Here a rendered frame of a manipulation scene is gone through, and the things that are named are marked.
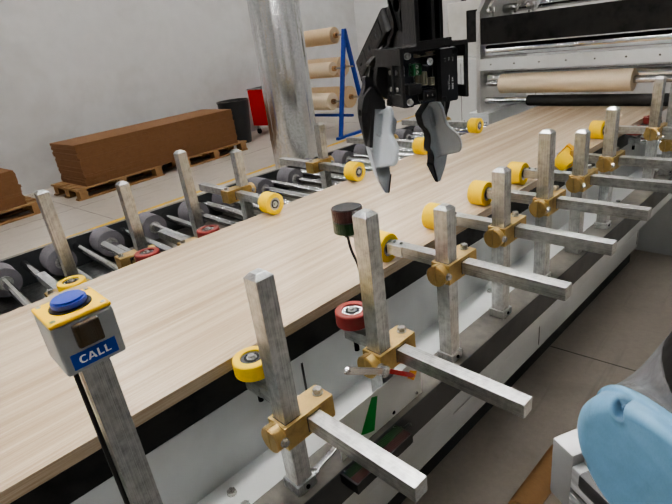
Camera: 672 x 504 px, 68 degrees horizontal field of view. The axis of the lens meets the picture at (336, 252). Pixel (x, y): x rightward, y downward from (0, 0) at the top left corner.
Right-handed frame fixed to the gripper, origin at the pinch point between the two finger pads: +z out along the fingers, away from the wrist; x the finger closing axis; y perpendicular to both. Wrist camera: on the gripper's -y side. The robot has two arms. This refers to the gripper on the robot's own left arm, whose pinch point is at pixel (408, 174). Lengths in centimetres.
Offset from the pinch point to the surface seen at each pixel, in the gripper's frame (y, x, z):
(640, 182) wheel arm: -60, 105, 36
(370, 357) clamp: -29, 3, 45
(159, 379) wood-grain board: -38, -38, 42
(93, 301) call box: -8.5, -37.8, 9.6
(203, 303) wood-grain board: -66, -27, 41
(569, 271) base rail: -65, 85, 63
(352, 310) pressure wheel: -42, 4, 41
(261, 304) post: -18.2, -17.6, 20.8
